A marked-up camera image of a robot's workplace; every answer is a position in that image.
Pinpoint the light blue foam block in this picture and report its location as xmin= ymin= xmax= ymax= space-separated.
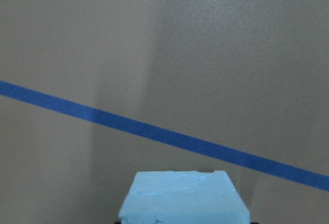
xmin=118 ymin=171 xmax=250 ymax=223

